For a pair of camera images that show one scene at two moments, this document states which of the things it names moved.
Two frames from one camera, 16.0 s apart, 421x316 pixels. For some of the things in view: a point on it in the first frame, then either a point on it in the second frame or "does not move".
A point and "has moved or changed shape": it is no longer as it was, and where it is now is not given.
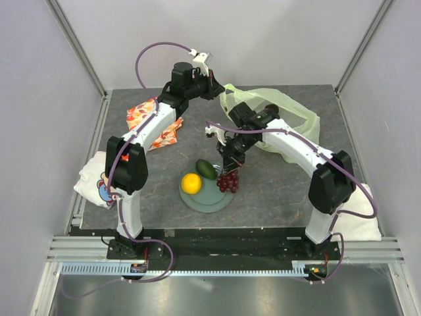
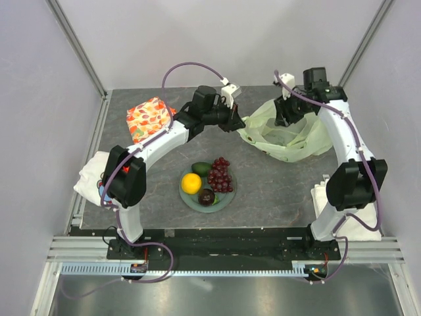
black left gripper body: (204, 86) to (226, 117)
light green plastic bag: (293, 118) has moved or changed shape
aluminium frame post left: (75, 43) does not move
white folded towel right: (354, 228) does not move
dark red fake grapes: (229, 182) has moved or changed shape
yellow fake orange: (191, 183) does not move
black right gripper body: (235, 147) to (293, 109)
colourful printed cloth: (103, 191) does not move
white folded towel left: (92, 182) does not move
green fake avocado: (206, 168) has moved or changed shape
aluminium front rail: (76, 248) does not move
